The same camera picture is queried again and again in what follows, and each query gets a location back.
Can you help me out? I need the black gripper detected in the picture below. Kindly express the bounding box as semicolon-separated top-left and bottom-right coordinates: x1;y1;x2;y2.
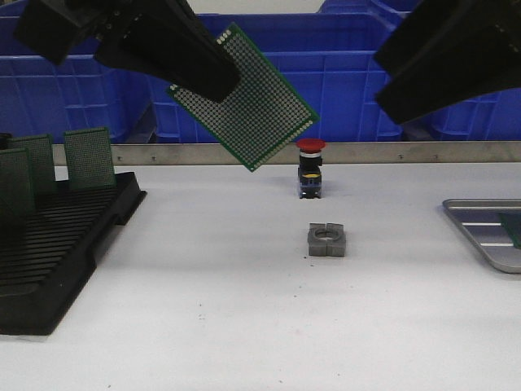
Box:
14;1;240;103

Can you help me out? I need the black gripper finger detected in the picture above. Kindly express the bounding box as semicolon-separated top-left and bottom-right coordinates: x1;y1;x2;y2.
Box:
374;1;520;77
375;26;520;125

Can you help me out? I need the green perforated circuit board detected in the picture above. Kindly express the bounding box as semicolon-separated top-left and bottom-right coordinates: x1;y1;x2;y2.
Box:
168;23;319;172

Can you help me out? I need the green front circuit board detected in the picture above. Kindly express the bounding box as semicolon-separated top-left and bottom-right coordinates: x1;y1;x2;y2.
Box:
499;213;521;249

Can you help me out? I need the green board rear right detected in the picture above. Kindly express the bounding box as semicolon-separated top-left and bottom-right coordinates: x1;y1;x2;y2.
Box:
63;127;116;191

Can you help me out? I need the silver metal tray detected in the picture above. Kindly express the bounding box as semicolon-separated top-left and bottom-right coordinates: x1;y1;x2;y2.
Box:
443;199;520;274

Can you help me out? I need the green board rear left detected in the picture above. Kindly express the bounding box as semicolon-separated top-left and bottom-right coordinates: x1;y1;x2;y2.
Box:
7;134;57;196

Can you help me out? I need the green board far left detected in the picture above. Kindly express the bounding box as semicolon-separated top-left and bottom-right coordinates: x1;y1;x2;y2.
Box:
1;148;36;226

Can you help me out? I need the black slotted board rack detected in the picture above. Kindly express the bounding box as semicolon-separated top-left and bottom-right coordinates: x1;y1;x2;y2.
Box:
1;172;147;336

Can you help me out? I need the far right blue crate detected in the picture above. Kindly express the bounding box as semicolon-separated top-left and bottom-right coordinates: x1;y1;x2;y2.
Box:
318;0;419;17

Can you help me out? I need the right blue plastic crate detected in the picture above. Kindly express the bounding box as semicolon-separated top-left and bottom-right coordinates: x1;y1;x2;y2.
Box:
413;88;520;141

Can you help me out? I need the blue plastic crate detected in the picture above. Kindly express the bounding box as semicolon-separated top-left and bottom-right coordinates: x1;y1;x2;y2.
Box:
146;12;408;145
413;88;520;141
1;16;156;143

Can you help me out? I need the centre blue plastic crate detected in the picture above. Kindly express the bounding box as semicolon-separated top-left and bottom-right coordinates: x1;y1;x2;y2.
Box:
146;12;408;145

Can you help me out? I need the left blue plastic crate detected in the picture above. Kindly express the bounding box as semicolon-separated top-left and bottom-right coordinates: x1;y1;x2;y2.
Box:
1;16;156;143

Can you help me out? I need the far left blue crate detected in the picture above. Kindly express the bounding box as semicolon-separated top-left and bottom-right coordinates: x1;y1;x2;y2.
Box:
0;0;28;19

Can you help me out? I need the red emergency stop button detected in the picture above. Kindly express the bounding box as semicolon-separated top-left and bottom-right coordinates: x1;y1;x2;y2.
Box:
296;138;326;199

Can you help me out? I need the grey metal split clamp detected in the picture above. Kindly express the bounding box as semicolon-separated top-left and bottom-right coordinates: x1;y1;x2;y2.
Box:
307;223;347;257

